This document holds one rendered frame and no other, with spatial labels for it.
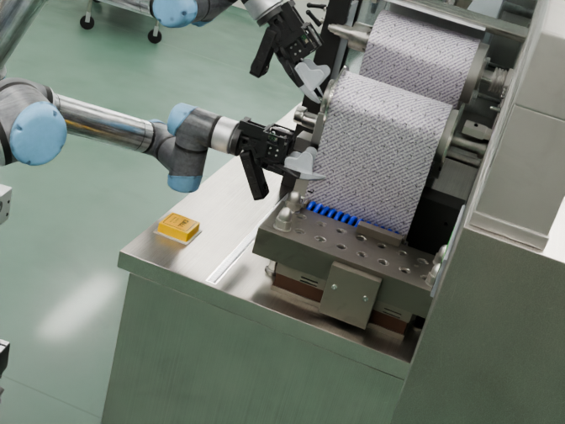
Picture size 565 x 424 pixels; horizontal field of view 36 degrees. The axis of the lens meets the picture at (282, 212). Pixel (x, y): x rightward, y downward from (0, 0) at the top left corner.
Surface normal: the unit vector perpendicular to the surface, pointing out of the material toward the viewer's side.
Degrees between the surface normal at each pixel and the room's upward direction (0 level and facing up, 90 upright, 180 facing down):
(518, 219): 90
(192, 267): 0
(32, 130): 88
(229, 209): 0
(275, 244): 90
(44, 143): 88
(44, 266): 0
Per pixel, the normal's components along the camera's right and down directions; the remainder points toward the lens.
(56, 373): 0.24, -0.88
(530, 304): -0.30, 0.35
